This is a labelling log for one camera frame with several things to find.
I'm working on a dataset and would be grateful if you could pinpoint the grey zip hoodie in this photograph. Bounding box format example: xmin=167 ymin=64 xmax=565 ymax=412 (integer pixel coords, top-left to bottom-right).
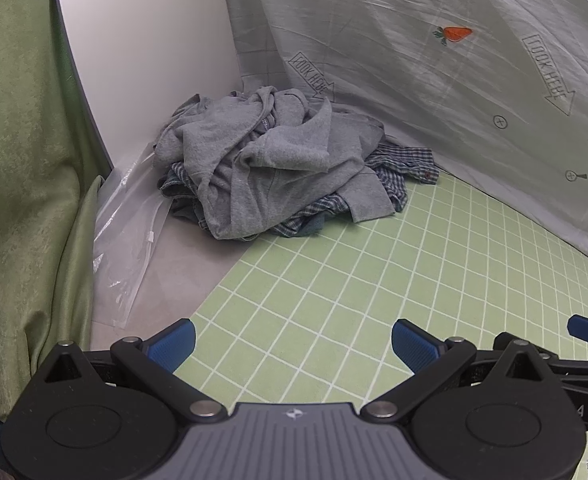
xmin=154 ymin=87 xmax=395 ymax=240

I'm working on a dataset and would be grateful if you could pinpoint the green grid cutting mat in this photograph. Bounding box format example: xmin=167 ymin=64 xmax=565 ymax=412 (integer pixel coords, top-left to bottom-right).
xmin=178 ymin=174 xmax=588 ymax=408

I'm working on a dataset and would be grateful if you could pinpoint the clear plastic zip bag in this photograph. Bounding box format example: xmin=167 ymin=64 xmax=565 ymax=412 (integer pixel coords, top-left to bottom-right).
xmin=93 ymin=143 xmax=170 ymax=328

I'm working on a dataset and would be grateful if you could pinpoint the blue checked shirt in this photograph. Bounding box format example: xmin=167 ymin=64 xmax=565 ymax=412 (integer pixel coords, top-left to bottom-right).
xmin=157 ymin=141 xmax=439 ymax=238

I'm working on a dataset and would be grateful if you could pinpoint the green curtain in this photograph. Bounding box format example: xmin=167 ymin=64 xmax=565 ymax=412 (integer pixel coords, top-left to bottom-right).
xmin=0 ymin=0 xmax=110 ymax=419

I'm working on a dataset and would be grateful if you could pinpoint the white carrot print sheet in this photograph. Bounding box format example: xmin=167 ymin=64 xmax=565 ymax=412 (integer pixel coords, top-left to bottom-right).
xmin=227 ymin=0 xmax=588 ymax=256

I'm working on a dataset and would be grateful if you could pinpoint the white board panel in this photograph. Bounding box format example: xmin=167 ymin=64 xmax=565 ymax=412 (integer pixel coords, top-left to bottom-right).
xmin=60 ymin=0 xmax=242 ymax=165

